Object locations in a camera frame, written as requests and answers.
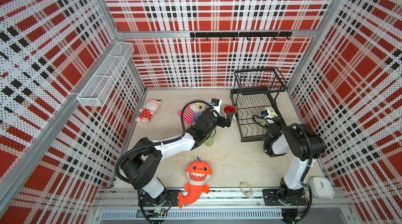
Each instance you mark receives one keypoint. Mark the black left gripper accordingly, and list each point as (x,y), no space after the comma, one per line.
(221,123)

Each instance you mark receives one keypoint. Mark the light green ceramic mug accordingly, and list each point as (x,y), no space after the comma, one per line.
(270,113)

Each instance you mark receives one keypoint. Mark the black wire dish rack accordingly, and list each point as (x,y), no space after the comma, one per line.
(253,90)

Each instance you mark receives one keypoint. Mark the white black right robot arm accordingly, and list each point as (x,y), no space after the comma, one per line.
(305,145)

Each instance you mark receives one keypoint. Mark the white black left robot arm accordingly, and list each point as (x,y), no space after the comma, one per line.
(139,165)

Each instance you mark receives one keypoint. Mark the white mug red inside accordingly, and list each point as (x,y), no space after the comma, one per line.
(229,108)

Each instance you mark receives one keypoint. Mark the tall green plastic cup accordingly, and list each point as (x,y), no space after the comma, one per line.
(211,139)

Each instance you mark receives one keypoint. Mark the purple plastic cup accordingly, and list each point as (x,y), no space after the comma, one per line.
(196,116)

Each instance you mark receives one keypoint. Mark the pink plush yellow glasses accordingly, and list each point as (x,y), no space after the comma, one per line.
(191,110)

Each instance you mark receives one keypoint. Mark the orange shark plush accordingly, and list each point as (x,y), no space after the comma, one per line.
(198,173)

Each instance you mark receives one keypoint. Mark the rubber band loop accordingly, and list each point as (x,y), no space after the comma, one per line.
(246,189)

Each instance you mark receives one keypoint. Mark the pink pig plush red dress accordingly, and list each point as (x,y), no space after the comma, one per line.
(148,111)

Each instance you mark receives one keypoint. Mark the white kitchen timer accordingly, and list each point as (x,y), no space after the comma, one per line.
(321,187)

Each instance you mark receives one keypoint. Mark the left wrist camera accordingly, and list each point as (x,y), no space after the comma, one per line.
(216,104)

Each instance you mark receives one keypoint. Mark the black wall hook rail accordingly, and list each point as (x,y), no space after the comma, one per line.
(274,35)

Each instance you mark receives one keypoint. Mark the white wire wall basket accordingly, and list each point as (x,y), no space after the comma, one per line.
(112,63)

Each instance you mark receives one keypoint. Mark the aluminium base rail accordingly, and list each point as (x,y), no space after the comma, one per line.
(221,203)

